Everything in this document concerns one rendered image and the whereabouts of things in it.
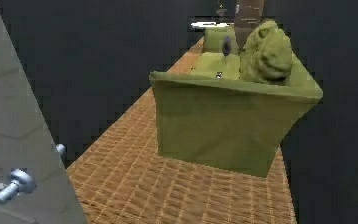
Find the white table top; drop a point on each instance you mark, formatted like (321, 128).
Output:
(208, 24)

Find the green sofa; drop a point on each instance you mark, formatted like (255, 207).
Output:
(213, 126)

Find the grey room door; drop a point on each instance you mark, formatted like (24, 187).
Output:
(17, 126)

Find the dark purple oval object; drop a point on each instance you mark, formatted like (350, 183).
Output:
(226, 45)

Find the small black white object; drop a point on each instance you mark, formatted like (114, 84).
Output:
(219, 75)

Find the green sofa cushion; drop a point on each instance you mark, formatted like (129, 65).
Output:
(267, 55)

